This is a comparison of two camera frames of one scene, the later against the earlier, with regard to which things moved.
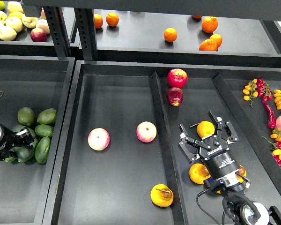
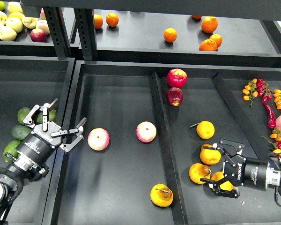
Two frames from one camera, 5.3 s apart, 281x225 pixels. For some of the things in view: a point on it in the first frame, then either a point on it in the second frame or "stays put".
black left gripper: x=9 y=141 to x=38 y=146
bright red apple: x=177 y=78 stays put
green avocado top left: x=26 y=116 stays put
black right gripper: x=222 y=168 to x=250 y=172
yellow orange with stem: x=204 y=129 stays put
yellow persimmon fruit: x=161 y=195 stays put
